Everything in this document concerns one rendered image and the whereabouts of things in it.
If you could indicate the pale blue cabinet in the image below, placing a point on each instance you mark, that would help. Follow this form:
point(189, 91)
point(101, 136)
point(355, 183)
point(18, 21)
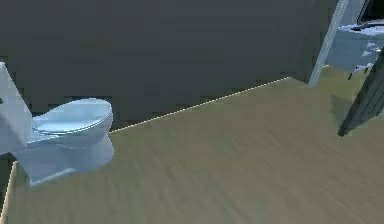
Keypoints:
point(353, 46)

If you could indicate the black television set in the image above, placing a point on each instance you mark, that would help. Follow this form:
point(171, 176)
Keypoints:
point(373, 10)

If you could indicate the white toilet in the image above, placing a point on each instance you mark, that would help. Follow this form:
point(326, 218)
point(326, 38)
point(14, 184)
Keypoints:
point(71, 133)

